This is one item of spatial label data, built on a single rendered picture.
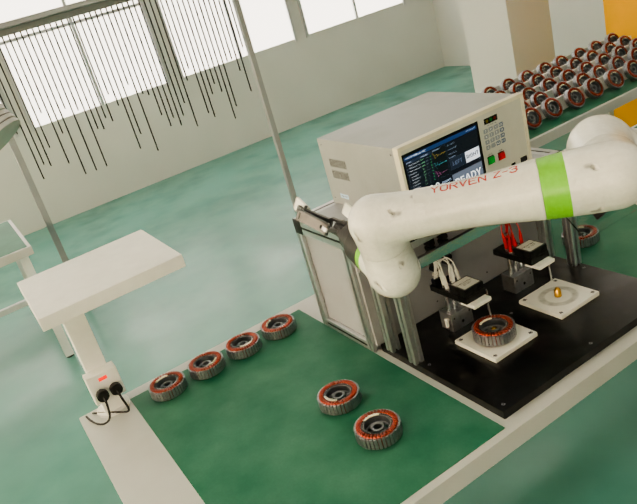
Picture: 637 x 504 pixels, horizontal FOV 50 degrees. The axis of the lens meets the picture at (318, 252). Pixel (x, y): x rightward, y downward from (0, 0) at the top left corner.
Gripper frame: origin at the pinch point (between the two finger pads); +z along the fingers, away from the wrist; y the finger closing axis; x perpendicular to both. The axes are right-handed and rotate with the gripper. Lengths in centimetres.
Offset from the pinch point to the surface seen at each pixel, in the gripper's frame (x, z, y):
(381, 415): -39, -32, 12
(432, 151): 18.4, -2.0, 25.4
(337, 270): -22.9, 12.3, 17.8
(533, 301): -15, -18, 63
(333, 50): -21, 651, 339
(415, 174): 12.3, -3.7, 21.2
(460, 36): 35, 630, 507
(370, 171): 7.8, 9.8, 17.1
